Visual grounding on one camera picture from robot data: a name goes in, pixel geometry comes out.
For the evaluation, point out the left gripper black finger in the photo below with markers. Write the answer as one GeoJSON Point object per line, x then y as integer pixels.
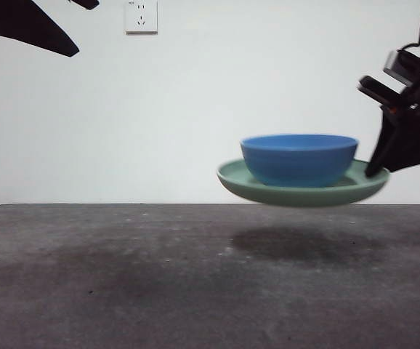
{"type": "Point", "coordinates": [86, 3]}
{"type": "Point", "coordinates": [21, 25]}

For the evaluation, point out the blue ribbed bowl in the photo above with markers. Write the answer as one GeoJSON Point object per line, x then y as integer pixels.
{"type": "Point", "coordinates": [297, 163]}

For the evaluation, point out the green round plate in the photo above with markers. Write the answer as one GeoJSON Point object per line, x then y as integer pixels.
{"type": "Point", "coordinates": [297, 197]}

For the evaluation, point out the pale grey right camera box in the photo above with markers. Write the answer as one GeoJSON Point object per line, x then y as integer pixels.
{"type": "Point", "coordinates": [395, 69]}

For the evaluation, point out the white wall socket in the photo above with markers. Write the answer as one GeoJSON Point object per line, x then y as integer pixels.
{"type": "Point", "coordinates": [152, 16]}

